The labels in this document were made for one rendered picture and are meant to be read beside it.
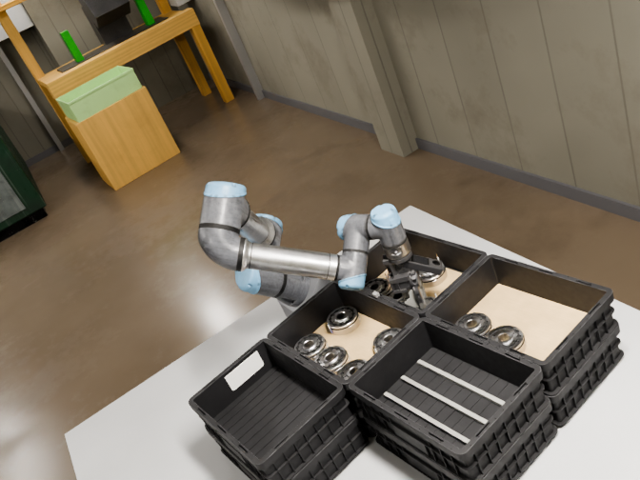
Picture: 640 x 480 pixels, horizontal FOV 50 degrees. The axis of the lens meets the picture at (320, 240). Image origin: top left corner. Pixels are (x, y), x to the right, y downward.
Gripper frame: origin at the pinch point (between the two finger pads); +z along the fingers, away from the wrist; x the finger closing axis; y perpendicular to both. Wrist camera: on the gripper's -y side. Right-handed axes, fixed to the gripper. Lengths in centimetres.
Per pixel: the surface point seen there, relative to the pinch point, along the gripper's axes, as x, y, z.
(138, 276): -208, 230, 85
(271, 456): 55, 38, -8
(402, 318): 10.5, 5.8, -4.8
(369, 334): 6.3, 18.4, 2.0
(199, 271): -193, 176, 85
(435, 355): 20.8, -1.7, 2.1
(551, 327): 19.0, -33.5, 2.0
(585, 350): 31, -40, 1
